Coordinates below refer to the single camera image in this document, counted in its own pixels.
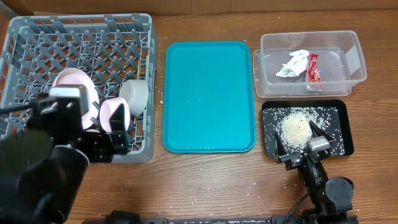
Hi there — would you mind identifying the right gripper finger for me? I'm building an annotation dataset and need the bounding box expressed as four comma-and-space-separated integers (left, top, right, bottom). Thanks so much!
274, 131, 286, 159
308, 121, 334, 146

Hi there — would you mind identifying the large white plate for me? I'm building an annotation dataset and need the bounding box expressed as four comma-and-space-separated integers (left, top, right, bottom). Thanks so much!
52, 68, 100, 129

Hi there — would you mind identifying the grey bowl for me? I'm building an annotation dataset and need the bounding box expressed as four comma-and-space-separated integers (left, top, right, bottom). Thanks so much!
119, 80, 149, 116

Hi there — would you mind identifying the red snack wrapper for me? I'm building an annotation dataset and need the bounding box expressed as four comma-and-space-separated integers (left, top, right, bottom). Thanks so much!
307, 54, 322, 82

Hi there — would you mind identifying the white tissue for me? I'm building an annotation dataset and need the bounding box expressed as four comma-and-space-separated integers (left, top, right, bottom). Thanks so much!
276, 50, 310, 78

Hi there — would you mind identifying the wooden chopstick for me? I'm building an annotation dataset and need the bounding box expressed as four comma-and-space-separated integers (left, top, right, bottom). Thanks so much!
133, 58, 141, 125

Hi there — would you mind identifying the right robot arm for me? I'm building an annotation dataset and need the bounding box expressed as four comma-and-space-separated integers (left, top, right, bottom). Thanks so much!
274, 121, 358, 224

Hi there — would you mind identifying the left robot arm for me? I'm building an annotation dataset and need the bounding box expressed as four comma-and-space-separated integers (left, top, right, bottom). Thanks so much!
1, 94, 127, 223

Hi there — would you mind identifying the grey dishwasher rack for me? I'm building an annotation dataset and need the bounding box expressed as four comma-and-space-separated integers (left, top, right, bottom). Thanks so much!
1, 14, 157, 163

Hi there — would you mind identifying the pile of rice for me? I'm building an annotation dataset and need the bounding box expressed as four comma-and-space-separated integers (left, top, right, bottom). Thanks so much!
262, 107, 345, 157

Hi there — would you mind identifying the black plastic tray bin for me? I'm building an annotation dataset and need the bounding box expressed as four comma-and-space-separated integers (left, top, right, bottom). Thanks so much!
261, 100, 354, 157

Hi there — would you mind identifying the clear plastic bin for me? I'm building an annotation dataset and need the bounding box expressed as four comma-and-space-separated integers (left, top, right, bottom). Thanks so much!
253, 30, 367, 99

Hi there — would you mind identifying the teal plastic tray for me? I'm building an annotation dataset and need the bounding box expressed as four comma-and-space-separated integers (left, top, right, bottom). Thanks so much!
163, 41, 256, 153

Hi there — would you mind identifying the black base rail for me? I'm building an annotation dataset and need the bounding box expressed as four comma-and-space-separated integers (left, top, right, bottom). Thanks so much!
82, 210, 358, 224

